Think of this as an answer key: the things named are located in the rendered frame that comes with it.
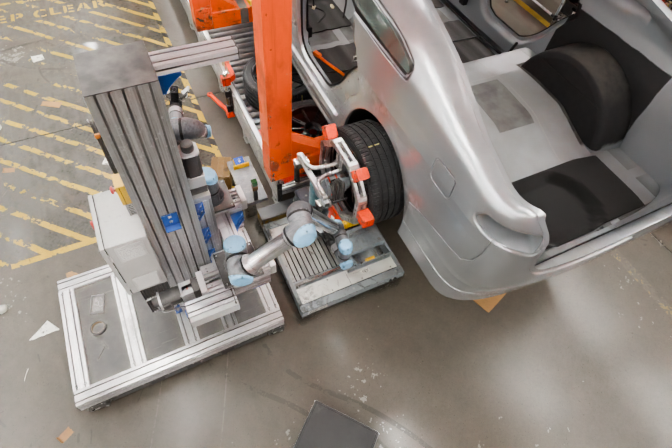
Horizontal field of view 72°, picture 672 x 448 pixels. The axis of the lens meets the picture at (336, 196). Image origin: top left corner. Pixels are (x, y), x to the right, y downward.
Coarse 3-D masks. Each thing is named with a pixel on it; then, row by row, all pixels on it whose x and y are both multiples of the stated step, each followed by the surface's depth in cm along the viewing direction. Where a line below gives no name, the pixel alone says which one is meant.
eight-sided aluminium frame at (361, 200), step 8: (320, 144) 297; (328, 144) 284; (336, 144) 273; (344, 144) 273; (320, 152) 303; (328, 152) 302; (320, 160) 308; (328, 160) 309; (344, 160) 267; (352, 160) 267; (328, 168) 312; (352, 168) 264; (352, 184) 267; (360, 184) 267; (360, 192) 271; (360, 200) 268; (336, 208) 308; (344, 208) 307; (360, 208) 279; (344, 216) 298; (352, 216) 284
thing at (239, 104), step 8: (200, 32) 464; (216, 64) 436; (216, 72) 447; (232, 88) 404; (232, 96) 409; (240, 96) 399; (240, 104) 393; (240, 112) 397; (248, 112) 388; (248, 120) 382; (248, 128) 386; (256, 128) 377; (256, 136) 372; (256, 144) 376; (280, 184) 351
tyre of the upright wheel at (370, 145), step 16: (352, 128) 279; (368, 128) 277; (352, 144) 270; (368, 144) 267; (384, 144) 269; (368, 160) 263; (384, 160) 266; (384, 176) 266; (400, 176) 269; (368, 192) 270; (384, 192) 268; (400, 192) 274; (368, 208) 278; (384, 208) 274; (400, 208) 283
